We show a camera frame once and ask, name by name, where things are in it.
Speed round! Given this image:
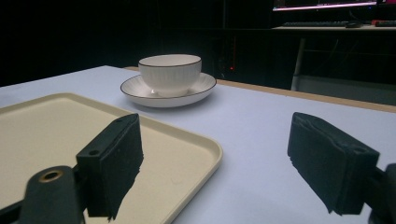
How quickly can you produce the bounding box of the red and black keyboard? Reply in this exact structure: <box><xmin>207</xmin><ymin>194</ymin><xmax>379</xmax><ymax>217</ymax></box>
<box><xmin>371</xmin><ymin>19</ymin><xmax>396</xmax><ymax>28</ymax></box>

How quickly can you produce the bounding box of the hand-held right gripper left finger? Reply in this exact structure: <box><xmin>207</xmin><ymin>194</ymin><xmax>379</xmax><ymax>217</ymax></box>
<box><xmin>76</xmin><ymin>113</ymin><xmax>145</xmax><ymax>221</ymax></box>

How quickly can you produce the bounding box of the white ribbed cup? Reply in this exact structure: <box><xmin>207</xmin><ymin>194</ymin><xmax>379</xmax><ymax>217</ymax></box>
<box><xmin>137</xmin><ymin>53</ymin><xmax>203</xmax><ymax>98</ymax></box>

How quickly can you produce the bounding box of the wooden desk with metal legs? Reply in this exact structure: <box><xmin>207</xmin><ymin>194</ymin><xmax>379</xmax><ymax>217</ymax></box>
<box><xmin>272</xmin><ymin>23</ymin><xmax>396</xmax><ymax>91</ymax></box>

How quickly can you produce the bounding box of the computer monitor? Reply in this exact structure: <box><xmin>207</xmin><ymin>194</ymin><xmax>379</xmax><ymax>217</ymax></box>
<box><xmin>272</xmin><ymin>0</ymin><xmax>378</xmax><ymax>12</ymax></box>

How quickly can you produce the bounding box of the white ribbed saucer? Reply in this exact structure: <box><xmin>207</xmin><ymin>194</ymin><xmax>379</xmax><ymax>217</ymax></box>
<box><xmin>120</xmin><ymin>72</ymin><xmax>218</xmax><ymax>109</ymax></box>

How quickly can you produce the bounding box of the beige plastic tray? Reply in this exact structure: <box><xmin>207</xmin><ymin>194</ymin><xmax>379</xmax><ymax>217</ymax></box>
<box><xmin>0</xmin><ymin>91</ymin><xmax>224</xmax><ymax>224</ymax></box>

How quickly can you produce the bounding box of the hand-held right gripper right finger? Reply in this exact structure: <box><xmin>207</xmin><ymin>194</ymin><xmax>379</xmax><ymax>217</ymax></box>
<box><xmin>287</xmin><ymin>111</ymin><xmax>381</xmax><ymax>217</ymax></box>

